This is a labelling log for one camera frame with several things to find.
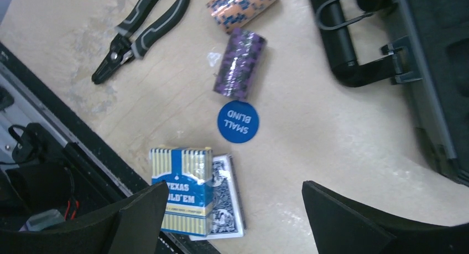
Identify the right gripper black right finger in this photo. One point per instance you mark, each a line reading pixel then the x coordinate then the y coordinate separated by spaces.
pixel 342 225

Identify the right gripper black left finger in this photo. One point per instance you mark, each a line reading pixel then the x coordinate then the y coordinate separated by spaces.
pixel 131 225

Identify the purple black poker chip roll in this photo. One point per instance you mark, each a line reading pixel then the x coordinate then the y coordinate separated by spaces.
pixel 239 64

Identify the orange blue poker chip roll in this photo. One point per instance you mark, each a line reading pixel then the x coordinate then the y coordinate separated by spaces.
pixel 231 14

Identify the blue Texas Hold'em card box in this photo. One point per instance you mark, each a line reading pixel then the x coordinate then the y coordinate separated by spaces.
pixel 188 173

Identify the black poker set case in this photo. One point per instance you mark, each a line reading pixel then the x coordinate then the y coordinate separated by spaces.
pixel 427 54

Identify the blue backed playing card deck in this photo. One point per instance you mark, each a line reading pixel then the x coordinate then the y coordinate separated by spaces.
pixel 227 216

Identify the blue small blind button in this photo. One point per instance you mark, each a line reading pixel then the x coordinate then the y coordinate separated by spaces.
pixel 238 122

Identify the black grey wire stripper pliers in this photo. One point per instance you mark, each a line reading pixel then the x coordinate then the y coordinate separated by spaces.
pixel 123 50

